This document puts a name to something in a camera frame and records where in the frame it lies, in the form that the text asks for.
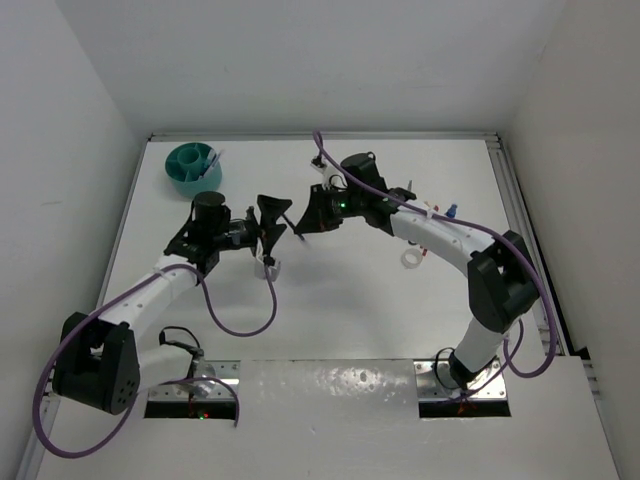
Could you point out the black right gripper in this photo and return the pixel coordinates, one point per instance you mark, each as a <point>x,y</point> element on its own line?
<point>317,216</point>

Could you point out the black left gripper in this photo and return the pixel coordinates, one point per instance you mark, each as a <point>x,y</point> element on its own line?
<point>264,236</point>

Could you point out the purple pen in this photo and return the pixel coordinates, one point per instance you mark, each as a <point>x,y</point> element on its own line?
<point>294,229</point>

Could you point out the blue and white pen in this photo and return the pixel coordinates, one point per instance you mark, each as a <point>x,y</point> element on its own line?
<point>209,171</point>

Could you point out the blue syringe pen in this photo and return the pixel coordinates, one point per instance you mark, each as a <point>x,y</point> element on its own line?
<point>217,157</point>

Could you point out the red and white pen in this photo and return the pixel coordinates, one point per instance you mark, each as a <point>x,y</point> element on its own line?
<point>209,160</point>

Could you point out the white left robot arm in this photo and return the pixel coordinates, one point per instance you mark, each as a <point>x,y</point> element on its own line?
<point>98,362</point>

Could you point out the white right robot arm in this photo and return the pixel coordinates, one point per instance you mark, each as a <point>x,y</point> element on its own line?
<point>500,290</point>

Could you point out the teal round organizer container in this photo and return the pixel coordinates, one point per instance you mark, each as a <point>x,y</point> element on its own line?
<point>183,167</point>

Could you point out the clear tape roll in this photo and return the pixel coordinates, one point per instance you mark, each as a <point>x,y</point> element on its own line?
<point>412,258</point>

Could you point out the blue cap glue bottle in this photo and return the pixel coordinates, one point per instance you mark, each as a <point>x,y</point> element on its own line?
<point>452,211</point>

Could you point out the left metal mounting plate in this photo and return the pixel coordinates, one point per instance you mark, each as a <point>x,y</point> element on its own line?
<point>214,382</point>

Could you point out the metal mounting plate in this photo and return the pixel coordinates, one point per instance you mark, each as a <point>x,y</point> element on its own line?
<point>214,382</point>
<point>434,383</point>

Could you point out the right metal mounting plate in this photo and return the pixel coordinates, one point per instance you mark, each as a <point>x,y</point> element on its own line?
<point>434,383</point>

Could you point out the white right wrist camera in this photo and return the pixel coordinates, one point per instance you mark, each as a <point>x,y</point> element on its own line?
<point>330,175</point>

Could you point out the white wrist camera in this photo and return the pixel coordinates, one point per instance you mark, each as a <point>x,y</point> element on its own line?
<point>266,268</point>
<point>330,175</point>

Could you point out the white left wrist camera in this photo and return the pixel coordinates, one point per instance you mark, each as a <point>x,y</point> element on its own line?
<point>266,268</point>

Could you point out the aluminium frame rail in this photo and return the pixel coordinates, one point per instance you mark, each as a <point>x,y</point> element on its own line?
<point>518,215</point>

